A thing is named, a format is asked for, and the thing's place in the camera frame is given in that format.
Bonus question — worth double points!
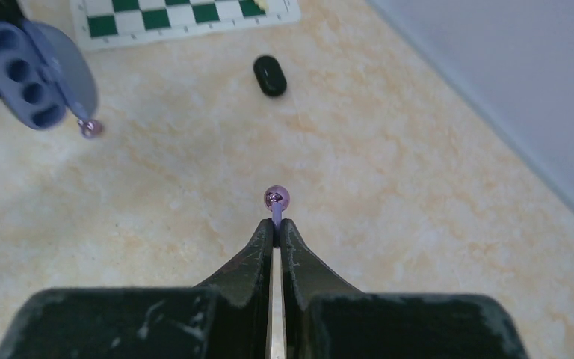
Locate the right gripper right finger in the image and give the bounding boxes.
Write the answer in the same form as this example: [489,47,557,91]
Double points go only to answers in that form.
[279,219,528,358]

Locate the grey purple charging case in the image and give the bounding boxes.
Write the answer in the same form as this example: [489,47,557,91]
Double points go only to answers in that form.
[0,20,99,130]

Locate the green white chessboard mat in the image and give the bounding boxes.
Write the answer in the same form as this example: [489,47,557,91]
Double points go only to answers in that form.
[70,0,301,51]

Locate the black earbud charging case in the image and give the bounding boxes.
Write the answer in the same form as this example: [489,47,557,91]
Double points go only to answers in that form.
[253,55,288,97]

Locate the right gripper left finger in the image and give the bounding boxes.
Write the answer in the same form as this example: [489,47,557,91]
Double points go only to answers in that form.
[0,219,274,358]

